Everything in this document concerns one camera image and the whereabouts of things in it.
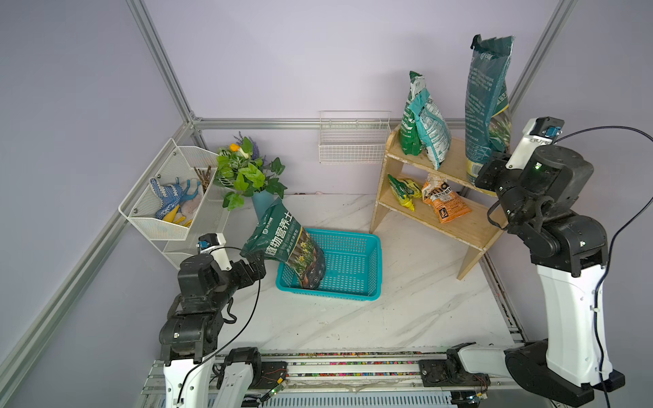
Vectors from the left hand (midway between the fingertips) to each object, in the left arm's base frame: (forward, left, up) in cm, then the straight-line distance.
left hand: (248, 257), depth 66 cm
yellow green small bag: (+27, -47, -2) cm, 55 cm away
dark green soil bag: (+12, -4, -7) cm, 14 cm away
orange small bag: (+22, -60, -3) cm, 63 cm away
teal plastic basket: (+15, -30, -30) cm, 45 cm away
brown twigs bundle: (+30, +21, +2) cm, 36 cm away
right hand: (+10, -57, +23) cm, 62 cm away
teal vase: (+32, +5, -12) cm, 35 cm away
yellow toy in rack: (+12, +24, +3) cm, 27 cm away
